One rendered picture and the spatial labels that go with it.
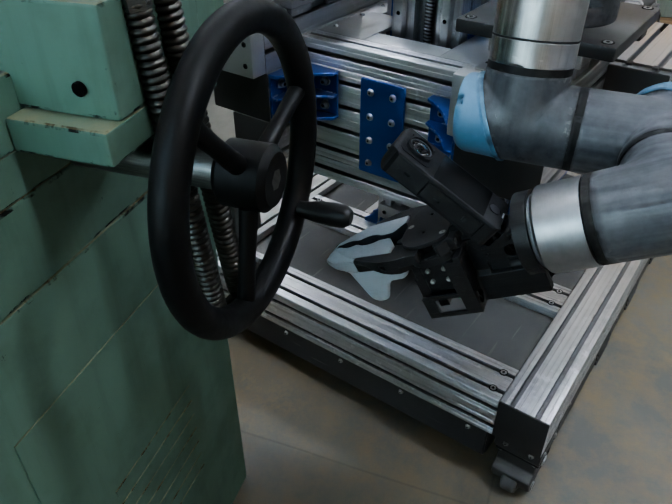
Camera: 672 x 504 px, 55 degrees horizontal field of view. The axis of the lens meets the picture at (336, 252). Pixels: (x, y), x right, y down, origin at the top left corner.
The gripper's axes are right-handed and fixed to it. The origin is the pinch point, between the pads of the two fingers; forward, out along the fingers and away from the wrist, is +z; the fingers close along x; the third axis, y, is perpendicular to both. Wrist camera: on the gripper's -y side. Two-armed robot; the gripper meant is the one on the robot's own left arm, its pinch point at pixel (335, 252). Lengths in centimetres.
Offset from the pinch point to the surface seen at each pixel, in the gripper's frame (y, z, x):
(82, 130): -22.3, 5.6, -12.7
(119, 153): -19.4, 4.7, -11.7
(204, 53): -23.2, -7.1, -10.8
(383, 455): 63, 35, 26
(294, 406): 52, 55, 31
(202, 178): -13.9, 3.1, -7.2
